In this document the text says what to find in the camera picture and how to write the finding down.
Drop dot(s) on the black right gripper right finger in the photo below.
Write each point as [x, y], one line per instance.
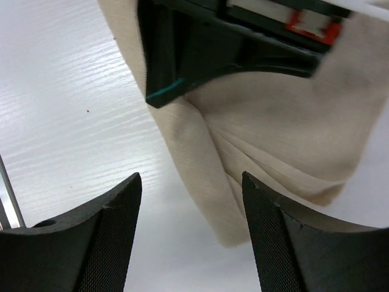
[297, 248]

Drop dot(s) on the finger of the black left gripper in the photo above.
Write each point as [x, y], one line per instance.
[216, 47]
[158, 23]

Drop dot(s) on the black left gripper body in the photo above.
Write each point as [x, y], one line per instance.
[312, 25]

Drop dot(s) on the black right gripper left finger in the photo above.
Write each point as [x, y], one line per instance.
[87, 248]

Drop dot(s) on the beige cloth napkin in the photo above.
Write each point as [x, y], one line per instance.
[303, 137]

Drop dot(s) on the aluminium mounting rail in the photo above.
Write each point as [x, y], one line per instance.
[11, 216]

